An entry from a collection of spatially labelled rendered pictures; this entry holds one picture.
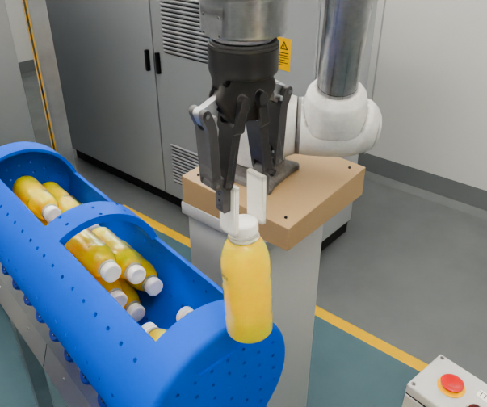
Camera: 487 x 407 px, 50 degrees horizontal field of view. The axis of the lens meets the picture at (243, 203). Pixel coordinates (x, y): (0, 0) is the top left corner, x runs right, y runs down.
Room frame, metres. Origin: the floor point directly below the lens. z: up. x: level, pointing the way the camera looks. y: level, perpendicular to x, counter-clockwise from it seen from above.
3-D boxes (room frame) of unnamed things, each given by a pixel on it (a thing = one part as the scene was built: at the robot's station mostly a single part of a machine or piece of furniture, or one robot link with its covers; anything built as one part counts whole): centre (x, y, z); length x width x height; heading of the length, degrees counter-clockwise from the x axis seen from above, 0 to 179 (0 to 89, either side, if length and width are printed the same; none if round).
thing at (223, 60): (0.56, 0.00, 1.61); 0.08 x 0.07 x 0.09; 131
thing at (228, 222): (0.54, 0.02, 1.45); 0.03 x 0.01 x 0.07; 41
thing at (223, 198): (0.53, 0.03, 1.48); 0.03 x 0.01 x 0.05; 131
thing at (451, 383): (0.57, -0.34, 1.11); 0.04 x 0.04 x 0.01
